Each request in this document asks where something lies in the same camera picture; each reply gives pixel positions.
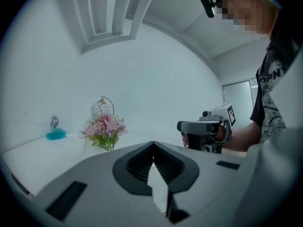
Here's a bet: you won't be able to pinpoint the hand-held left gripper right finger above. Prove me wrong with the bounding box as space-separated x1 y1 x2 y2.
153 140 247 224

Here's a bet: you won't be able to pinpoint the black table control panel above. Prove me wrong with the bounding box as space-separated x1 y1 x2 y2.
10 172 31 196

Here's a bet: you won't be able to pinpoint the silver drink can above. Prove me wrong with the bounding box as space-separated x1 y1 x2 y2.
50 115 60 133

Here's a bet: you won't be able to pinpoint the blue feather duster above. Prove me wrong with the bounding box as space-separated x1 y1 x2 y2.
45 128 79 141

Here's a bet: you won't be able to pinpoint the person's head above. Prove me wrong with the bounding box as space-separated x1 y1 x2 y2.
221 0 281 35

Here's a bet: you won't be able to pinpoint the person's right hand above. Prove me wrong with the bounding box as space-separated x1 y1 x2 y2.
214 124 227 143

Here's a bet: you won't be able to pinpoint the frosted glass partition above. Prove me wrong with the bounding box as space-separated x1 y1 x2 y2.
222 78 259 109

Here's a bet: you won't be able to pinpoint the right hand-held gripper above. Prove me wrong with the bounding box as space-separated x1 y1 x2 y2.
177 103 237 155

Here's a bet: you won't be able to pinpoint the person's black printed t-shirt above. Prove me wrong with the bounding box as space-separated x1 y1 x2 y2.
250 25 303 144

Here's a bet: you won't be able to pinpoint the black head camera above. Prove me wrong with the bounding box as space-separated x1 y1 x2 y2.
199 0 223 19

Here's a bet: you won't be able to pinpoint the person's right forearm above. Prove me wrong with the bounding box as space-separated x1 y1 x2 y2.
222 121 262 152

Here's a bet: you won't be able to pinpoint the pink flowers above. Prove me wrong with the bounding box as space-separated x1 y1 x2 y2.
79 112 129 152

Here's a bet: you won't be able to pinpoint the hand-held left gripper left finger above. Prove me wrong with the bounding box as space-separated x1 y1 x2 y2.
34 140 171 227

